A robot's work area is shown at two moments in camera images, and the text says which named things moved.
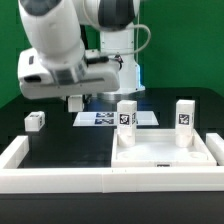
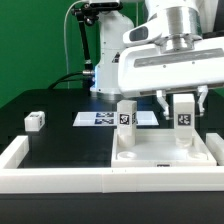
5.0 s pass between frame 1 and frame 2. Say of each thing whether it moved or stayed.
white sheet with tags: stayed
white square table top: stayed
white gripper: moved
